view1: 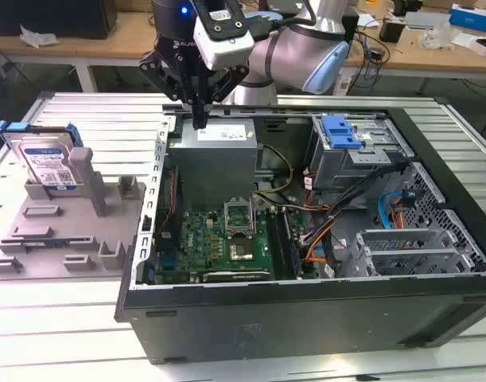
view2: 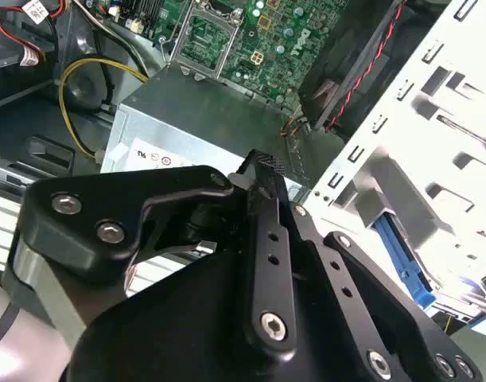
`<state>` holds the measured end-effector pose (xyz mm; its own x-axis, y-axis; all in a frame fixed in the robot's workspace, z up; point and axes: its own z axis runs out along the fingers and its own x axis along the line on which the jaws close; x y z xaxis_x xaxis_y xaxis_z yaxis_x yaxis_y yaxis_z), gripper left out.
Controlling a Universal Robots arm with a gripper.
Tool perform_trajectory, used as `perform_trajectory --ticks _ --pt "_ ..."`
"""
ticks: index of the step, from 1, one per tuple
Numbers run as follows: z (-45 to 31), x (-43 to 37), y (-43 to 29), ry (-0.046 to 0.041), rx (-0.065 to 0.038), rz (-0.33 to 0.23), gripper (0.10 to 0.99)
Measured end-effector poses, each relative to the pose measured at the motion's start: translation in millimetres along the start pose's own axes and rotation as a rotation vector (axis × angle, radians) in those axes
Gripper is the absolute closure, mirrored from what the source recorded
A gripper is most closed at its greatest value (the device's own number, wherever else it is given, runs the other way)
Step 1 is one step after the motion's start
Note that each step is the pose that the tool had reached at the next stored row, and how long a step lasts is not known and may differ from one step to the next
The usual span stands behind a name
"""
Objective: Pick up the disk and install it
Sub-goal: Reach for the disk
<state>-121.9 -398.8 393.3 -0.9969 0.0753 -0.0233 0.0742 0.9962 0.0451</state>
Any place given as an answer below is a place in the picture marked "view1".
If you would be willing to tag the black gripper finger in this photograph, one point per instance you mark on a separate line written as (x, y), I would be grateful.
(230, 81)
(163, 77)

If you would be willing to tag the hard disk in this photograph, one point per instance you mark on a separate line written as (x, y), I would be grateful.
(43, 159)

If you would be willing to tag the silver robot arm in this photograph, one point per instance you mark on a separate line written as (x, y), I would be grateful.
(290, 51)

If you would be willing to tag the metal disk bay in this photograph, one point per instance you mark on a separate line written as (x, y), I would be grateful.
(405, 262)

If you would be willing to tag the wooden workbench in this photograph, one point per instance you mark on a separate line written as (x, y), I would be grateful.
(425, 57)
(107, 45)

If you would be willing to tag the grey power supply unit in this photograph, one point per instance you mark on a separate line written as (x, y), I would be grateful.
(211, 167)

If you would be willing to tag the black computer tower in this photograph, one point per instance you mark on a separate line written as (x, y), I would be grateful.
(67, 20)

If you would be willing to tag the blue plastic bay latch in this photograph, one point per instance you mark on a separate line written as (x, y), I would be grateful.
(336, 131)

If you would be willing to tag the crumpled plastic bag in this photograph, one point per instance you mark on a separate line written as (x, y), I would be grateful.
(37, 39)

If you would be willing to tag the narrow black box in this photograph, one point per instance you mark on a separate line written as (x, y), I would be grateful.
(352, 28)

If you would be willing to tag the metal optical drive cage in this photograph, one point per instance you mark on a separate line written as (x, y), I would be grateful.
(338, 167)

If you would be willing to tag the green motherboard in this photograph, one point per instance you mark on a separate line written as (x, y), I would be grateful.
(203, 238)

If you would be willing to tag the black RAM slot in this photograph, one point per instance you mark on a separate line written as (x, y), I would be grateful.
(271, 238)
(279, 246)

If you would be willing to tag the small black cube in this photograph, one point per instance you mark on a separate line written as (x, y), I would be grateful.
(391, 32)

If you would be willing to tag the CPU socket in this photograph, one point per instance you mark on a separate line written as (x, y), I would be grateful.
(240, 250)

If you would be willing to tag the grey parts rack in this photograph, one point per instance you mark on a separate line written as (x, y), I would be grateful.
(67, 223)

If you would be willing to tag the installed RAM stick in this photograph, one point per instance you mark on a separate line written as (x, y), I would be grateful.
(291, 246)

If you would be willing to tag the black graphics card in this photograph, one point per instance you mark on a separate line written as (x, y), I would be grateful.
(234, 276)

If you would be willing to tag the flat silver device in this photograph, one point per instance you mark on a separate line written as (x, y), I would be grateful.
(425, 20)

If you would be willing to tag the RAM stick on rack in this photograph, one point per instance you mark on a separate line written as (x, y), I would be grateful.
(36, 243)

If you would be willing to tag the clear plastic bag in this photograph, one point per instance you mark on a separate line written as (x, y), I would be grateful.
(435, 37)

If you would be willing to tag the blue cardboard box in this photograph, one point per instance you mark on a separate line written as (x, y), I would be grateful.
(473, 18)

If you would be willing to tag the white box with phone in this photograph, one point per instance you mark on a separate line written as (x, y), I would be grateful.
(481, 47)

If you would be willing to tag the black PC case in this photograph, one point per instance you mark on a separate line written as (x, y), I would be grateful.
(306, 326)

